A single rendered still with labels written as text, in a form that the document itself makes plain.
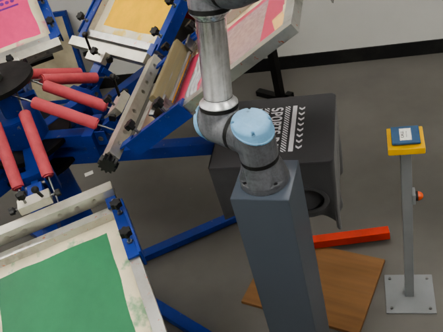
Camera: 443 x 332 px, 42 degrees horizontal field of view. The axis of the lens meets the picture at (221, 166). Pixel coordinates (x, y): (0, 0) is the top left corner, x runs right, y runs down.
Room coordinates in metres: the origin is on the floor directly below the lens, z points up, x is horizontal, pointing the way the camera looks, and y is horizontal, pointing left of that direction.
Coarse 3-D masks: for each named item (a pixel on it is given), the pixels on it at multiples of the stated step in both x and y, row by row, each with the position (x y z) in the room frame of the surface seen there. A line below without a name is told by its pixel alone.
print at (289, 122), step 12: (276, 108) 2.02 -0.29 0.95; (288, 108) 1.99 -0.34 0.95; (300, 108) 1.97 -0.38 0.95; (276, 120) 1.94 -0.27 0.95; (288, 120) 1.91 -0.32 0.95; (300, 120) 1.89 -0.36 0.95; (276, 132) 1.85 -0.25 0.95; (288, 132) 1.83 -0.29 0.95; (300, 132) 1.81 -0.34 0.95; (288, 144) 1.76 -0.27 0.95; (300, 144) 1.74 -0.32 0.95
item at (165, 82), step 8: (176, 40) 2.19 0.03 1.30; (176, 48) 2.14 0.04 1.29; (184, 48) 2.17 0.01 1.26; (168, 56) 2.08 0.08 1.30; (176, 56) 2.09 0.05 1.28; (184, 56) 2.12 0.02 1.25; (168, 64) 2.02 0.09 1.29; (176, 64) 2.05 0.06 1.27; (160, 72) 1.97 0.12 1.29; (168, 72) 1.97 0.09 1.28; (176, 72) 2.00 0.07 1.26; (160, 80) 1.91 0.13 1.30; (168, 80) 1.93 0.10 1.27; (160, 88) 1.87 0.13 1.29; (168, 88) 1.89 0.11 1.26; (152, 96) 1.82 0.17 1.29; (160, 96) 1.83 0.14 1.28; (168, 96) 1.86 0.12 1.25
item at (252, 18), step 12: (264, 0) 2.05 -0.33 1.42; (276, 0) 1.94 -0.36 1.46; (252, 12) 2.04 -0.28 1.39; (264, 12) 1.93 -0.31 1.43; (240, 24) 2.04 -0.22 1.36; (252, 24) 1.92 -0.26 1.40; (228, 36) 2.04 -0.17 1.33; (240, 36) 1.92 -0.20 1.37; (192, 60) 2.15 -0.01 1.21; (192, 72) 2.02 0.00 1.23
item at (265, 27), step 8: (280, 8) 1.84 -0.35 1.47; (272, 16) 1.83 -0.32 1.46; (264, 24) 1.82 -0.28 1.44; (272, 24) 1.76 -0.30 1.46; (256, 32) 1.82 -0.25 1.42; (264, 32) 1.76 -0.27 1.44; (240, 40) 1.89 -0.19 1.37; (248, 40) 1.82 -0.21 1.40; (256, 40) 1.76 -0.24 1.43; (232, 48) 1.88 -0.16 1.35; (240, 48) 1.82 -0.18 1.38; (248, 48) 1.76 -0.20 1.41; (232, 56) 1.81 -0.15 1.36; (240, 56) 1.75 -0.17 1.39; (200, 80) 1.87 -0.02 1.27; (184, 88) 1.94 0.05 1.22; (184, 96) 1.86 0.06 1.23
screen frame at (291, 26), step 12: (288, 0) 1.73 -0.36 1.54; (300, 0) 1.72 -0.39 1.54; (240, 12) 2.15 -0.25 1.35; (288, 12) 1.64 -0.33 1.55; (300, 12) 1.65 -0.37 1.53; (288, 24) 1.55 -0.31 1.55; (276, 36) 1.56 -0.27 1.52; (288, 36) 1.55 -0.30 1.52; (252, 48) 1.62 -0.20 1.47; (264, 48) 1.58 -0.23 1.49; (276, 48) 1.57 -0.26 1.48; (240, 60) 1.62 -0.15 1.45; (252, 60) 1.59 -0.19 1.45; (240, 72) 1.61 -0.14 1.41; (192, 96) 1.69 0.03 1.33; (192, 108) 1.68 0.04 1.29; (144, 120) 1.89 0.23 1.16
